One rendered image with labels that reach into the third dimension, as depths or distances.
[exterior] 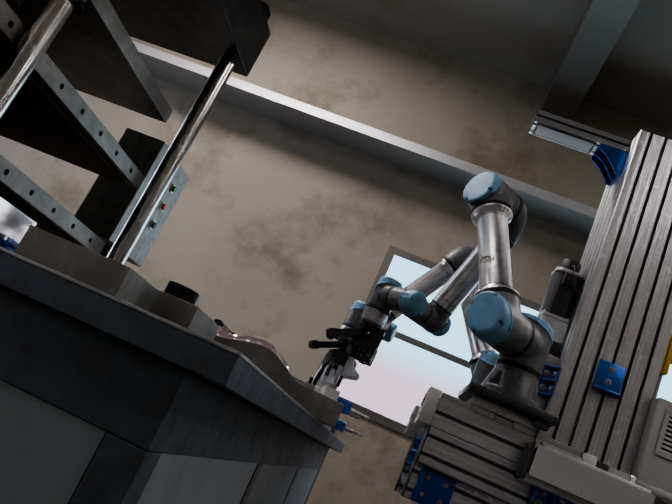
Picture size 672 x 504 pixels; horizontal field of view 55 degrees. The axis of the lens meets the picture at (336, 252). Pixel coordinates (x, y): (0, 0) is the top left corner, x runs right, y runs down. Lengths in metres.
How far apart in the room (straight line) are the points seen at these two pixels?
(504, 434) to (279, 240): 2.69
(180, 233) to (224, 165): 0.54
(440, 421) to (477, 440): 0.10
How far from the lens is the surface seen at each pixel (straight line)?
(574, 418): 1.92
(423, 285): 2.31
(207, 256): 4.16
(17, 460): 0.78
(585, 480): 1.60
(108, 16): 1.89
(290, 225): 4.14
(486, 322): 1.62
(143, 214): 2.16
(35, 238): 1.02
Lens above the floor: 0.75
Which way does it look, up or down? 16 degrees up
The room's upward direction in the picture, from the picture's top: 25 degrees clockwise
